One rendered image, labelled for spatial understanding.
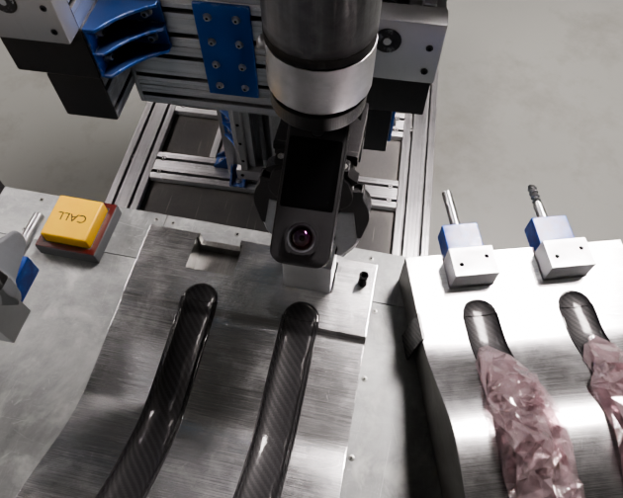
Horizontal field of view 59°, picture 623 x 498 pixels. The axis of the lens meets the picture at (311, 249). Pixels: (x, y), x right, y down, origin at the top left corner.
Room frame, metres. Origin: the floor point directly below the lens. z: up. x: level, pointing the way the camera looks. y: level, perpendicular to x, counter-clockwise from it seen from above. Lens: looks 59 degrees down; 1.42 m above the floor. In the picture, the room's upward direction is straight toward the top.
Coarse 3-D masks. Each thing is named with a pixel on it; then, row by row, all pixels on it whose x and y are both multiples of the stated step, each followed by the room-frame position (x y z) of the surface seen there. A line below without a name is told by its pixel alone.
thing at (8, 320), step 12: (36, 216) 0.32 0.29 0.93; (36, 228) 0.31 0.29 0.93; (24, 252) 0.28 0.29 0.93; (24, 264) 0.26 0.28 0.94; (24, 276) 0.25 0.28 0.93; (36, 276) 0.26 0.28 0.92; (24, 288) 0.24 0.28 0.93; (0, 312) 0.21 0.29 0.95; (12, 312) 0.22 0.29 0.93; (24, 312) 0.22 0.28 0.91; (0, 324) 0.20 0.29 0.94; (12, 324) 0.21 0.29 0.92; (0, 336) 0.20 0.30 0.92; (12, 336) 0.20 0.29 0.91
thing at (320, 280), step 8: (336, 256) 0.29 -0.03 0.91; (328, 264) 0.26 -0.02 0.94; (288, 272) 0.27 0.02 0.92; (296, 272) 0.26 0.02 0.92; (304, 272) 0.26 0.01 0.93; (312, 272) 0.26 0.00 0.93; (320, 272) 0.26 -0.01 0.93; (328, 272) 0.26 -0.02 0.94; (288, 280) 0.27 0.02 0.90; (296, 280) 0.26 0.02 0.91; (304, 280) 0.26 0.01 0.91; (312, 280) 0.26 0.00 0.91; (320, 280) 0.26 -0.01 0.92; (328, 280) 0.26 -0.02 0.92; (304, 288) 0.26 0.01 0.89; (312, 288) 0.26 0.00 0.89; (320, 288) 0.26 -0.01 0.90; (328, 288) 0.26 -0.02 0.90
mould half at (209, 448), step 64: (256, 256) 0.30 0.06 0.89; (128, 320) 0.23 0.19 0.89; (256, 320) 0.23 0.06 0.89; (320, 320) 0.23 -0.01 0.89; (128, 384) 0.16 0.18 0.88; (256, 384) 0.16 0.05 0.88; (320, 384) 0.16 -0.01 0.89; (64, 448) 0.10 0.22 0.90; (192, 448) 0.10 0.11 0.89; (320, 448) 0.10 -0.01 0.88
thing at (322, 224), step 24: (288, 144) 0.27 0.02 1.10; (312, 144) 0.27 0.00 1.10; (336, 144) 0.27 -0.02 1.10; (288, 168) 0.26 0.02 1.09; (312, 168) 0.26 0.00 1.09; (336, 168) 0.26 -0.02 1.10; (288, 192) 0.24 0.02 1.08; (312, 192) 0.24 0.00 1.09; (336, 192) 0.24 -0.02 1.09; (288, 216) 0.23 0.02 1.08; (312, 216) 0.23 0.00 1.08; (336, 216) 0.23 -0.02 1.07; (288, 240) 0.21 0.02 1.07; (312, 240) 0.21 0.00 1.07; (288, 264) 0.20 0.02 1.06; (312, 264) 0.20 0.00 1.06
